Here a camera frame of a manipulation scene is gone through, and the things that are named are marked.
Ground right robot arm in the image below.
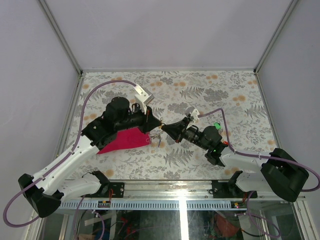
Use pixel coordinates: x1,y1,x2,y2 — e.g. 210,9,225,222
161,116,309,203

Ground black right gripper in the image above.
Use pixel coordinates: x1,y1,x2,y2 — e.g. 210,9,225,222
162,117,210,151

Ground floral patterned table mat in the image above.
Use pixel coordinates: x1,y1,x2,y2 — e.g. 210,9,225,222
67,70,277,180

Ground silver metal keyring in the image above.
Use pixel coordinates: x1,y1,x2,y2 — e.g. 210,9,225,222
146,130,163,144

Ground pink folded cloth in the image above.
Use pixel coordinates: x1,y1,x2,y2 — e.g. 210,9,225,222
97,128,151,155

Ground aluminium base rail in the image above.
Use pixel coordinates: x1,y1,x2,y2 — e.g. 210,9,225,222
62,179,307,201

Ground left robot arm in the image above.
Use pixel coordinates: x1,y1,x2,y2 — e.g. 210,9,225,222
18,97,161,218

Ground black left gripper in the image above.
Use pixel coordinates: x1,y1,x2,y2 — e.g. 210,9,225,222
116,103,163,135

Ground aluminium frame post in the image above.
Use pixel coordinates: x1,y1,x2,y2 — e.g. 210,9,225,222
36,0,83,76
253,0,300,75

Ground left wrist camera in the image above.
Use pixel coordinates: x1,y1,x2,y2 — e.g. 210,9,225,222
134,84,155,113

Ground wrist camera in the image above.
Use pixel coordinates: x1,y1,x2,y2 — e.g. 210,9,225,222
134,84,155,113
186,107,200,123

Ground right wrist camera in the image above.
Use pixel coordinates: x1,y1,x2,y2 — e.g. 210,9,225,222
186,107,200,123

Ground green key tag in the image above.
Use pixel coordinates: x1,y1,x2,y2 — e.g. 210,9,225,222
213,122,222,130

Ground left aluminium frame post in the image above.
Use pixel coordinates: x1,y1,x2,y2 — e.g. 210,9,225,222
36,0,83,76

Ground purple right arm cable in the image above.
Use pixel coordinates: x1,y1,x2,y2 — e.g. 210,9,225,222
198,108,320,237

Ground right aluminium frame post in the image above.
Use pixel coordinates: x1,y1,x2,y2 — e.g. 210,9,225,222
253,0,300,75

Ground white perforated cable duct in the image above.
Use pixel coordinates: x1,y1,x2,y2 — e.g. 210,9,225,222
59,199,233,211

